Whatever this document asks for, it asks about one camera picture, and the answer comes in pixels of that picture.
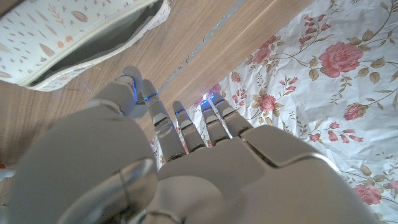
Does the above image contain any cream patterned pen bag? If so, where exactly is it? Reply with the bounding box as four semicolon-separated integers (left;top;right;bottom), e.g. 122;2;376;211
0;0;171;92

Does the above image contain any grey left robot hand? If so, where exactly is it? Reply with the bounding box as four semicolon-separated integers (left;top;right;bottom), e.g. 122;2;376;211
6;65;380;224

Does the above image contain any floral rose backdrop cloth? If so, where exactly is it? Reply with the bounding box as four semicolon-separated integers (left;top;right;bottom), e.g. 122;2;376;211
149;0;398;224

